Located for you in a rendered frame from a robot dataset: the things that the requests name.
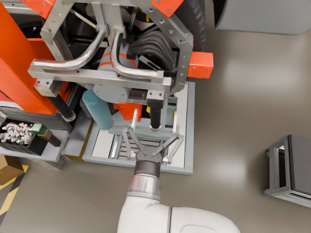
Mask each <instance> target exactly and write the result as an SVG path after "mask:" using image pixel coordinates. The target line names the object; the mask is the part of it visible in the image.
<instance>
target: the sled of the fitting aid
mask: <svg viewBox="0 0 311 233"><path fill-rule="evenodd" d="M177 104H178V97H170V96H168V105H167V113H166V121H165V129H164V131H157V132H154V131H152V130H148V129H137V128H135V131H134V133H135V135H136V137H140V138H148V139H156V140H164V141H167V140H168V139H169V138H171V137H172V136H173V126H174V115H175V114H177ZM123 128H124V129H126V128H127V127H120V126H113V127H112V128H111V129H109V130H107V131H108V133H109V134H114V135H123V134H122V129H123Z"/></svg>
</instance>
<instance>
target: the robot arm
mask: <svg viewBox="0 0 311 233"><path fill-rule="evenodd" d="M137 116H138V112H137V110H135V112H134V117H133V119H131V120H130V121H129V126H128V127H127V128H126V129H124V128H123V129H122V134H123V137H124V141H125V145H126V148H127V154H126V156H127V158H128V159H131V158H136V165H135V170H134V174H135V175H133V176H131V178H130V183H129V188H128V192H127V198H126V201H125V203H124V206H123V208H122V211H121V214H120V218H119V223H118V231H117V233H240V231H239V229H238V227H237V226H236V225H235V224H234V223H233V221H231V220H230V219H228V218H227V217H225V216H223V215H220V214H218V213H215V212H211V211H208V210H203V209H198V208H189V207H170V206H165V205H162V204H159V202H160V192H161V190H160V183H161V180H160V179H158V178H159V177H160V170H161V163H162V162H166V163H168V164H169V165H170V164H171V163H172V158H173V156H174V155H175V153H176V151H177V150H178V148H179V147H180V145H181V144H182V142H183V140H184V138H185V137H184V135H180V134H179V128H180V126H179V124H176V120H177V114H175V115H174V126H173V136H172V137H171V138H169V139H168V140H167V141H166V142H165V143H164V144H162V145H161V146H159V147H158V148H157V147H156V146H149V145H146V146H144V147H143V145H142V144H141V142H140V141H139V140H138V138H137V137H136V135H135V133H134V131H135V126H136V121H137ZM127 133H129V134H130V136H131V137H132V139H133V141H134V142H135V144H136V145H137V147H138V149H139V151H138V152H137V153H136V154H134V152H133V151H132V150H131V147H130V144H129V140H128V137H127ZM177 139H178V141H177V143H176V144H175V146H174V147H173V149H172V150H171V152H170V154H169V155H167V156H166V157H165V158H164V157H163V156H162V153H163V152H164V150H165V149H167V148H168V147H169V146H170V145H171V144H172V143H173V142H174V141H176V140H177Z"/></svg>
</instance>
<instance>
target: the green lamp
mask: <svg viewBox="0 0 311 233"><path fill-rule="evenodd" d="M46 129H47V128H46V127H45V126H44V125H43V124H41V123H34V125H33V127H32V129H31V131H32V132H33V133H35V134H38V135H43V134H44V133H45V131H46Z"/></svg>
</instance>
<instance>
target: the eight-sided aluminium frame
mask: <svg viewBox="0 0 311 233"><path fill-rule="evenodd" d="M75 2H80V3H92V2H96V3H100V4H105V5H111V4H120V6H137V7H139V8H141V9H142V11H143V12H144V13H145V14H146V15H147V16H148V17H149V18H150V19H151V20H152V21H153V22H154V23H155V24H156V25H157V26H158V27H159V28H160V29H161V30H162V31H163V32H164V33H165V34H166V35H167V36H168V37H169V38H170V39H171V40H172V41H173V42H174V44H175V45H176V46H177V47H178V48H179V49H180V54H179V60H178V67H177V74H176V76H175V77H173V78H172V85H171V91H170V92H165V98H166V97H168V96H170V95H172V94H175V93H177V92H180V91H181V90H183V89H184V87H185V85H186V78H187V72H188V68H189V63H190V59H191V55H192V51H193V35H192V33H191V32H190V30H189V29H187V27H185V26H184V24H183V23H182V22H181V21H180V20H179V18H178V17H177V16H176V15H175V14H174V13H173V14H172V16H171V17H170V18H168V17H166V16H165V15H164V14H163V13H162V12H161V11H160V10H158V9H157V8H156V7H155V6H153V5H152V4H151V3H152V0H56V1H55V3H54V5H53V7H52V9H51V12H50V14H49V16H48V18H47V20H46V22H45V24H44V26H43V27H42V28H41V32H40V35H41V37H42V38H43V41H44V42H45V43H46V45H47V46H48V48H49V50H50V51H51V53H52V55H53V56H54V58H55V60H56V61H70V60H73V59H74V58H73V56H72V54H71V52H70V50H69V48H68V46H67V44H66V42H65V40H64V38H63V36H62V34H61V32H60V30H59V28H60V26H61V25H62V23H63V21H64V20H65V18H66V16H67V14H68V13H69V11H70V9H71V8H72V6H73V4H74V3H75ZM76 83H77V84H79V85H81V86H82V87H84V88H86V89H88V90H89V89H92V88H93V84H88V83H78V82H76ZM147 93H148V91H139V90H131V91H130V93H129V96H128V99H127V100H126V101H125V102H124V103H132V104H143V105H147V104H146V103H147V98H146V97H147Z"/></svg>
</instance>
